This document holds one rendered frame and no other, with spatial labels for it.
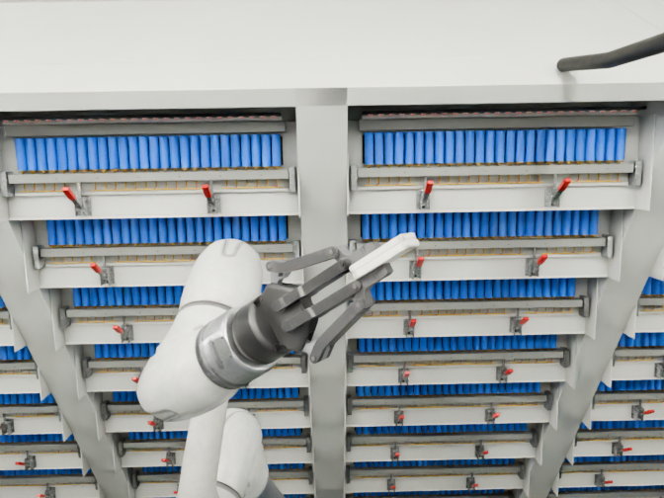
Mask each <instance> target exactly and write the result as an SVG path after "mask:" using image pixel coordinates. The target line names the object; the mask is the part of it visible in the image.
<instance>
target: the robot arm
mask: <svg viewBox="0 0 664 498"><path fill-rule="evenodd" d="M419 244H420V243H419V241H418V239H416V236H415V234H414V233H413V232H409V233H403V234H399V235H398V236H396V237H394V238H393V239H391V240H390V241H388V242H387V243H385V244H383V245H382V246H380V244H379V242H372V243H367V244H366V245H364V246H363V247H361V248H360V249H358V250H357V251H355V252H353V253H351V252H350V251H349V249H348V247H347V246H346V245H344V244H343V245H336V246H330V247H327V248H324V249H321V250H318V251H315V252H312V253H309V254H306V255H303V256H300V257H297V258H294V259H291V260H286V259H281V260H275V261H269V262H267V264H266V269H267V271H268V272H271V283H270V284H268V285H267V286H266V287H265V290H264V292H263V293H261V287H262V281H263V269H262V264H261V260H260V257H259V255H258V253H257V252H256V250H255V249H254V248H253V247H251V246H250V245H248V244H247V243H245V242H243V241H241V240H238V239H221V240H217V241H215V242H213V243H212V244H210V246H209V247H208V248H206V250H205V251H204V252H203V253H202V254H201V255H200V256H199V258H198V259H197V261H196V263H195V265H194V267H193V269H192V271H191V273H190V274H189V277H188V279H187V282H186V284H185V287H184V290H183V294H182V297H181V301H180V307H179V311H178V314H177V316H176V319H175V321H174V323H173V325H172V326H171V328H170V330H169V331H168V333H167V335H166V336H165V338H164V339H163V340H162V342H161V343H160V344H159V346H158V347H157V348H156V354H155V355H154V356H152V357H151V358H150V359H149V361H148V362H147V364H146V366H145V367H144V369H143V371H142V373H141V375H140V378H139V380H138V384H137V388H136V393H137V398H138V401H139V403H140V405H141V407H142V408H143V409H144V410H145V411H146V412H148V413H150V414H151V415H153V416H155V417H157V418H159V419H161V420H164V421H165V422H179V421H184V420H188V419H191V421H190V427H189V432H188V437H187V442H186V447H185V452H184V458H183V464H182V470H181V477H180V483H179V489H178V493H177V497H176V498H286V497H285V496H284V495H283V494H282V492H281V491H280V490H279V488H278V487H277V486H276V485H275V483H274V482H273V481H272V479H271V478H270V477H269V476H268V475H269V470H268V465H267V462H266V457H265V453H264V448H263V444H262V431H261V426H260V423H259V421H258V420H257V419H256V418H255V416H254V415H253V414H251V413H250V412H248V411H246V410H244V409H240V408H227V404H228V399H230V398H231V397H232V396H234V395H235V393H236V392H237V391H238V390H239V388H240V387H242V386H244V385H246V384H248V383H249V382H251V381H252V380H253V379H255V378H257V377H259V376H261V375H262V374H265V373H267V372H268V371H270V370H271V369H272V368H273V367H274V365H275V364H276V362H277V360H278V359H279V358H281V357H283V356H285V355H286V354H288V353H290V352H292V351H295V352H299V351H301V350H303V351H304V352H305V353H307V354H308V355H309V359H310V361H311V362H312V363H313V364H316V363H319V362H321V361H323V360H325V359H327V358H329V357H330V355H331V352H332V350H333V348H334V345H335V343H336V342H337V341H338V340H339V339H340V338H341V337H342V336H343V335H344V334H345V333H346V332H347V331H348V330H349V329H350V328H351V327H352V326H353V325H354V324H355V323H356V322H357V321H358V320H359V319H360V318H361V317H362V316H363V315H364V314H365V313H366V312H367V311H368V310H369V309H370V308H371V307H372V306H373V305H374V298H373V297H372V294H371V288H372V287H373V286H374V285H375V284H376V283H378V282H380V281H381V280H383V279H385V278H386V277H388V276H390V275H391V274H392V272H393V269H392V267H391V265H390V263H391V262H393V261H394V260H396V259H398V258H399V257H401V256H403V255H404V254H406V253H408V252H409V251H411V250H413V249H414V248H416V247H417V246H419ZM332 259H335V260H336V261H337V262H336V263H335V264H333V265H332V266H330V267H329V268H327V269H326V270H324V271H323V272H321V273H320V274H318V275H317V276H315V277H314V278H312V279H311V280H309V281H307V282H306V283H304V284H303V285H301V286H297V285H292V284H287V283H283V279H284V278H287V277H288V276H289V275H290V274H291V272H292V271H296V270H300V269H304V268H307V267H310V266H313V265H316V264H320V263H323V262H326V261H329V260H332ZM349 272H351V273H353V277H354V279H356V280H355V281H353V282H351V283H349V284H347V285H346V286H344V287H342V288H341V289H339V290H337V291H335V292H334V293H332V294H330V295H329V296H327V297H325V298H324V299H322V300H320V301H319V302H317V303H315V304H313V303H312V300H311V297H312V296H314V295H316V294H317V293H318V292H319V291H321V290H323V289H324V288H326V287H327V286H329V285H330V284H332V283H334V282H335V281H337V280H338V279H340V278H342V277H343V276H345V275H346V274H348V273H349ZM353 297H354V298H355V301H354V302H353V303H352V304H351V305H350V306H349V307H348V308H347V309H346V310H345V311H344V312H343V313H342V314H341V315H340V316H339V317H338V318H337V319H336V320H335V321H334V322H333V323H332V324H331V326H330V327H329V328H328V329H327V330H326V331H325V332H324V333H323V334H322V335H321V336H320V337H319V338H317V339H315V340H313V341H312V342H311V340H312V337H313V334H314V331H315V329H316V326H317V323H318V318H320V317H322V316H323V315H325V314H327V313H328V312H329V311H331V310H333V309H334V308H336V307H338V306H339V305H341V304H343V303H345V302H346V301H348V300H350V299H351V298H353Z"/></svg>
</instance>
